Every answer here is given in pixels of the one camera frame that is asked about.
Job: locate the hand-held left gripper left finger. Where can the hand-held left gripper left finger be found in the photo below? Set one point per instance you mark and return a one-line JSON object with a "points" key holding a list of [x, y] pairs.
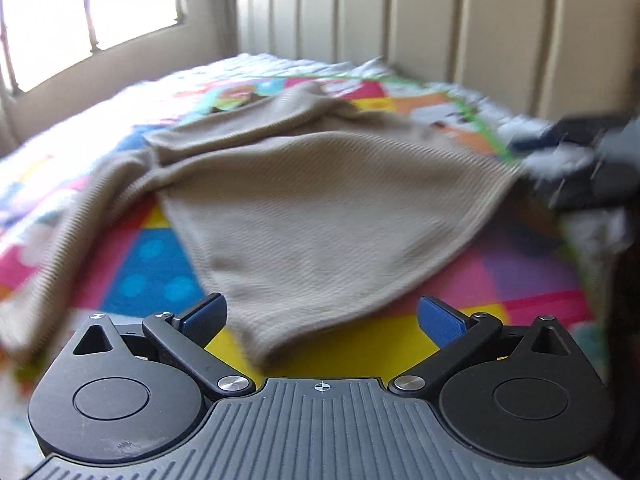
{"points": [[202, 319]]}

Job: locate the barred window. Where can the barred window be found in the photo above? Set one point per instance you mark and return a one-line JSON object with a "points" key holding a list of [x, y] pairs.
{"points": [[75, 5]]}

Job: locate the colourful printed blanket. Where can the colourful printed blanket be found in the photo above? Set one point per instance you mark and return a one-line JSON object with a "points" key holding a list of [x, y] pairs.
{"points": [[150, 260]]}

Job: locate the grey curtain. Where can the grey curtain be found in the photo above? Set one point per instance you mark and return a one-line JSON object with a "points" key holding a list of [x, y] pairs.
{"points": [[227, 0]]}

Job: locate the beige knitted sweater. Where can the beige knitted sweater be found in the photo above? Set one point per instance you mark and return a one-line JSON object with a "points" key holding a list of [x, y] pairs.
{"points": [[310, 200]]}

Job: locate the beige padded headboard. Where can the beige padded headboard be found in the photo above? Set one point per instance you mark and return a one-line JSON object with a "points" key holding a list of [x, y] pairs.
{"points": [[425, 20]]}

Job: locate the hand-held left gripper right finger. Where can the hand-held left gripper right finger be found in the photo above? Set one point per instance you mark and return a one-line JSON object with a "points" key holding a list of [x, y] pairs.
{"points": [[442, 322]]}

